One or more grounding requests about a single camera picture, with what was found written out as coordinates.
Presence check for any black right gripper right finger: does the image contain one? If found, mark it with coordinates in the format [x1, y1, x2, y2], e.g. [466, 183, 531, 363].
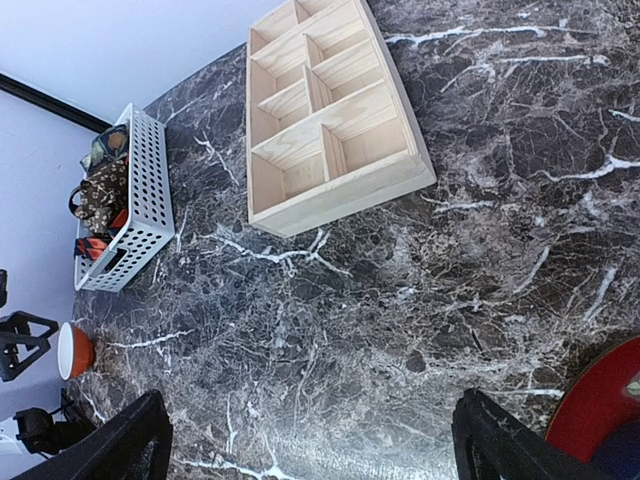
[451, 388, 595, 479]

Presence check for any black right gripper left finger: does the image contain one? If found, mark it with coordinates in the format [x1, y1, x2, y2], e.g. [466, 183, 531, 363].
[17, 390, 173, 479]

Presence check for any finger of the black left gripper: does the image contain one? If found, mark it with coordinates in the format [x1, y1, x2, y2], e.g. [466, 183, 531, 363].
[1, 311, 59, 382]

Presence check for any brown floral tie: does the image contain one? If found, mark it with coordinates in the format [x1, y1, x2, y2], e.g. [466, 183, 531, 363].
[68, 158, 129, 236]

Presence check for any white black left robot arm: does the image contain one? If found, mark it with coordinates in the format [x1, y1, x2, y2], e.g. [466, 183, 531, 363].
[1, 311, 95, 458]

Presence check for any orange white bowl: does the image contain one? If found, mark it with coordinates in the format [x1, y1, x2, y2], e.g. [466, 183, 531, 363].
[57, 322, 95, 381]

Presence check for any orange navy striped tie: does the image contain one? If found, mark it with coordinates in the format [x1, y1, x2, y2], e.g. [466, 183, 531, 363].
[74, 209, 129, 261]

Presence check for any red saucer plate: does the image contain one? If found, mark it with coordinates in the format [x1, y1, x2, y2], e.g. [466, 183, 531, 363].
[545, 336, 639, 462]

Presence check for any blue mug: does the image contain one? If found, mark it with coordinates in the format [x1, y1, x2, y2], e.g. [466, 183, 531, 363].
[591, 420, 640, 480]

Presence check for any white perforated plastic basket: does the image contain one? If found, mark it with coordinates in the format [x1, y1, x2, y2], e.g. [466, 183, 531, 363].
[74, 104, 175, 293]

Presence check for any green patterned tie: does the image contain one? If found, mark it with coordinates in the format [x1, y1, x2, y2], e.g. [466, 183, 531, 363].
[80, 124, 129, 175]

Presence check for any wooden compartment tray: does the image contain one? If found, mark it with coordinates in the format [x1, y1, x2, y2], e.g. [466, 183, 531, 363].
[246, 1, 436, 238]

